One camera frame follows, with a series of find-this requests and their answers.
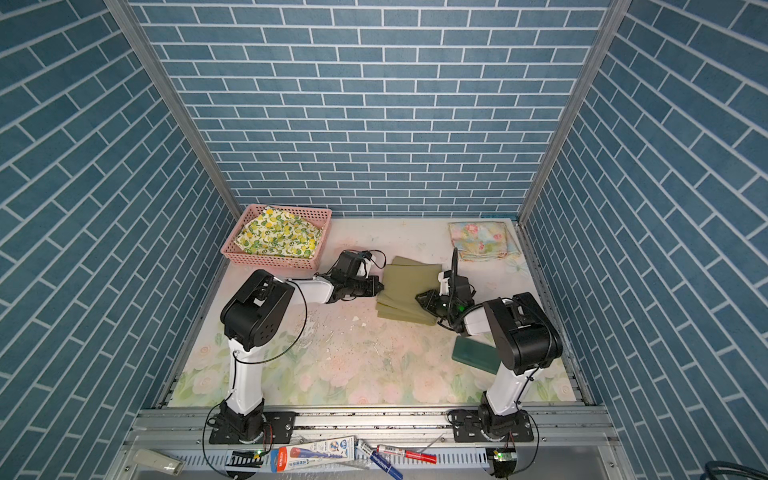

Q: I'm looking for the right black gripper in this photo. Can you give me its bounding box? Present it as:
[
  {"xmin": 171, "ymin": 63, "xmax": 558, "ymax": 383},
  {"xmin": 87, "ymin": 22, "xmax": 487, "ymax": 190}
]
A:
[{"xmin": 416, "ymin": 290, "xmax": 458, "ymax": 321}]

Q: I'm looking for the olive green skirt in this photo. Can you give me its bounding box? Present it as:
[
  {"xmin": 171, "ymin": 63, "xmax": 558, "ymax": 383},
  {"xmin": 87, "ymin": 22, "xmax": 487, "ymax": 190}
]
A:
[{"xmin": 376, "ymin": 256, "xmax": 443, "ymax": 326}]

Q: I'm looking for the pastel floral skirt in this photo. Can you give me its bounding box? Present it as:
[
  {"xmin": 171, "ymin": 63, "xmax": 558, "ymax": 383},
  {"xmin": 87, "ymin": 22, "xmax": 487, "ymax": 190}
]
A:
[{"xmin": 448, "ymin": 222, "xmax": 519, "ymax": 261}]

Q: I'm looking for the lemon print skirt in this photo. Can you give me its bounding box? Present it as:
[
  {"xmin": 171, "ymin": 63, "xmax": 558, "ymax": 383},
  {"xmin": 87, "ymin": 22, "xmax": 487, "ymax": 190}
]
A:
[{"xmin": 235, "ymin": 207, "xmax": 323, "ymax": 258}]

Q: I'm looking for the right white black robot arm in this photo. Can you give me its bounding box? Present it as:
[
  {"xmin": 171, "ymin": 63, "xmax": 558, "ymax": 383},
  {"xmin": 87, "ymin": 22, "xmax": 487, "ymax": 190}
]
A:
[{"xmin": 415, "ymin": 270, "xmax": 563, "ymax": 428}]

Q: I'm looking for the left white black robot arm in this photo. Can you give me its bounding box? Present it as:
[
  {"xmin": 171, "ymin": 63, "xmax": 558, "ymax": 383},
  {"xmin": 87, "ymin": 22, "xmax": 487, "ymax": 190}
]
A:
[{"xmin": 220, "ymin": 249, "xmax": 387, "ymax": 419}]

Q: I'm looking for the pink plastic basket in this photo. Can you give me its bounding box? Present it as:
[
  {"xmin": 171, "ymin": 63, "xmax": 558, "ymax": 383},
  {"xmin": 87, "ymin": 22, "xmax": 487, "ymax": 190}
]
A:
[{"xmin": 221, "ymin": 204, "xmax": 332, "ymax": 270}]

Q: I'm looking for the dark green rectangular block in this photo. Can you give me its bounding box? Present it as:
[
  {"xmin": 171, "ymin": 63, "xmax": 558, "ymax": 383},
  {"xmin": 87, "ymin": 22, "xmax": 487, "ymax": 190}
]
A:
[{"xmin": 451, "ymin": 337, "xmax": 501, "ymax": 374}]

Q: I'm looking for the red white marker pen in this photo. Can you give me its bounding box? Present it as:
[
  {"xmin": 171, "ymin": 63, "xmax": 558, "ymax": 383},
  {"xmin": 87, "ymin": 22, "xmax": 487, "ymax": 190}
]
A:
[{"xmin": 376, "ymin": 445, "xmax": 438, "ymax": 465}]

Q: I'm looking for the blue marker pen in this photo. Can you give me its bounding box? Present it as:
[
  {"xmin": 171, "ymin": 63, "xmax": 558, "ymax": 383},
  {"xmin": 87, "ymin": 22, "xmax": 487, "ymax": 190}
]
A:
[{"xmin": 356, "ymin": 440, "xmax": 403, "ymax": 480}]

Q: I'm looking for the white red blue box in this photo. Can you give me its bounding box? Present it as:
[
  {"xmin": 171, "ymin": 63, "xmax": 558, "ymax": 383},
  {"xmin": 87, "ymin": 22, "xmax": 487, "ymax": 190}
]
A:
[{"xmin": 269, "ymin": 436, "xmax": 356, "ymax": 473}]

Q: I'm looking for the beige plastic piece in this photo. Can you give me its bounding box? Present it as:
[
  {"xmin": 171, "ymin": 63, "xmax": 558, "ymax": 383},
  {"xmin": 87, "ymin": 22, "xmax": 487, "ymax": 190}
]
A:
[{"xmin": 133, "ymin": 449, "xmax": 184, "ymax": 476}]

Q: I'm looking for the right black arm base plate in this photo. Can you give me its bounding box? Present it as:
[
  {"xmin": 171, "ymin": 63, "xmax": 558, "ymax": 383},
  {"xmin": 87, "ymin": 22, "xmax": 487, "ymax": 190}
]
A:
[{"xmin": 446, "ymin": 406, "xmax": 534, "ymax": 443}]

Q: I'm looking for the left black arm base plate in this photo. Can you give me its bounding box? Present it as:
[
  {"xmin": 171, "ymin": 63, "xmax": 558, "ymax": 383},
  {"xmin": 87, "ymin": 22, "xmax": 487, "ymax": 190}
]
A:
[{"xmin": 206, "ymin": 411, "xmax": 297, "ymax": 446}]

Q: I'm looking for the aluminium front rail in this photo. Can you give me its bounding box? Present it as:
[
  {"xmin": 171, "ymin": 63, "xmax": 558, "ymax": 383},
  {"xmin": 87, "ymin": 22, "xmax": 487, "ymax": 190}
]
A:
[{"xmin": 107, "ymin": 403, "xmax": 634, "ymax": 479}]

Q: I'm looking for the right corner aluminium post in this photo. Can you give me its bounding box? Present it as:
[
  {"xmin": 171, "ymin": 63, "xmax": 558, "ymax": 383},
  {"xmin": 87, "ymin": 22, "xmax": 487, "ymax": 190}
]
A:
[{"xmin": 518, "ymin": 0, "xmax": 631, "ymax": 225}]

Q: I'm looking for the corner aluminium post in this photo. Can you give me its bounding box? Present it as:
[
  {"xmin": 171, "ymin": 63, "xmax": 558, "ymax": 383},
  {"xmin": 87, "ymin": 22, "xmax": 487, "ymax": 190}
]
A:
[
  {"xmin": 518, "ymin": 0, "xmax": 631, "ymax": 225},
  {"xmin": 104, "ymin": 0, "xmax": 242, "ymax": 219}
]

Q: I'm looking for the left corner aluminium post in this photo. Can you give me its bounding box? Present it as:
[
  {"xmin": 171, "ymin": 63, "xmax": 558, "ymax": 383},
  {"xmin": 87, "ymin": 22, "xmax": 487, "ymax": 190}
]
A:
[{"xmin": 104, "ymin": 0, "xmax": 242, "ymax": 219}]

